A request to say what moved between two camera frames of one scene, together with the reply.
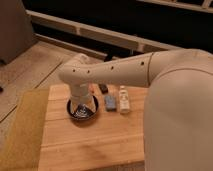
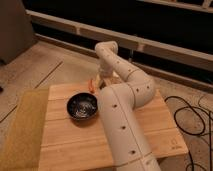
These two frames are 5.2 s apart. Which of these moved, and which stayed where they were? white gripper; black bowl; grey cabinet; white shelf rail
Moved: white gripper
Stayed: grey cabinet; white shelf rail; black bowl
